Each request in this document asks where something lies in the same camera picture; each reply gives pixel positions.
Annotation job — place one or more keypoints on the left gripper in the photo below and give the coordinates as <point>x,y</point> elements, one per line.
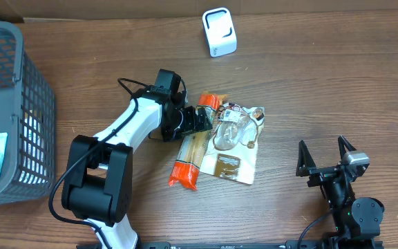
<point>189,121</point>

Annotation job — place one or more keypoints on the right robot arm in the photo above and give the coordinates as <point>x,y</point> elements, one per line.
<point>357,220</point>

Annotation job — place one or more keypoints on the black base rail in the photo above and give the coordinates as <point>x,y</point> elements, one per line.
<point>291,244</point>

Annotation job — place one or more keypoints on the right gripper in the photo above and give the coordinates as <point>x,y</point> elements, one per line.
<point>325,175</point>

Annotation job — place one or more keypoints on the orange pasta package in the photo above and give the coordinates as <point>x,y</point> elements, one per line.
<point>187,164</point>

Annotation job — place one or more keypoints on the grey plastic shopping basket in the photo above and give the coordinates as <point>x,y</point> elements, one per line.
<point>28,116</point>

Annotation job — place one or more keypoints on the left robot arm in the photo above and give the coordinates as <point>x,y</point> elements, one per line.
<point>97,183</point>

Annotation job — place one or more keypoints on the white barcode scanner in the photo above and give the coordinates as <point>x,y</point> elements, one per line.
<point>219,32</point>

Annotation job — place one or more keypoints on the white brown bread bag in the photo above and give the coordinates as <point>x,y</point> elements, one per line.
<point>232,148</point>

